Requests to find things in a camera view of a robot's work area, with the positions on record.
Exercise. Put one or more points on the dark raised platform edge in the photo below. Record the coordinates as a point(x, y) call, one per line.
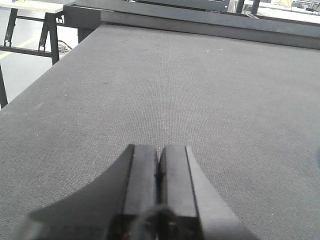
point(185, 17)

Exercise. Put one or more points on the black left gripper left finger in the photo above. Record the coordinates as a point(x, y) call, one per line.
point(103, 209)

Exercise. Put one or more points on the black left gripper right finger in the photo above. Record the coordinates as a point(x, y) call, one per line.
point(201, 210)

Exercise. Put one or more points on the white top trestle table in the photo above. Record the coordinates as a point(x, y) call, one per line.
point(26, 34)

